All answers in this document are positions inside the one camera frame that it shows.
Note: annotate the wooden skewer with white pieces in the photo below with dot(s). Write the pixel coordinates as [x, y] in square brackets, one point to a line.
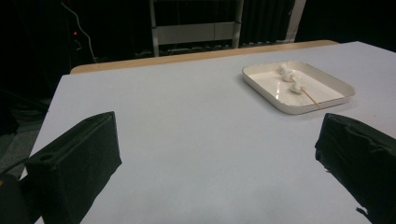
[295, 87]

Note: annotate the white rectangular tray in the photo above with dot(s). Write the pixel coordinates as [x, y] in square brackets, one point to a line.
[280, 93]

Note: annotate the dark curtain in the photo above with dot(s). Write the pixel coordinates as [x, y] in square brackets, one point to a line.
[267, 21]

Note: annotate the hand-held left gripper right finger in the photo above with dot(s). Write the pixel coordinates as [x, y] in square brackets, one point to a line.
[361, 155]

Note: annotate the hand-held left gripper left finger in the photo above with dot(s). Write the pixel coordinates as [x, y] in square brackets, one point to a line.
[74, 165]

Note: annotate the metal stand frame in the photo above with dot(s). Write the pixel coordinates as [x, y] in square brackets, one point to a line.
[193, 32]

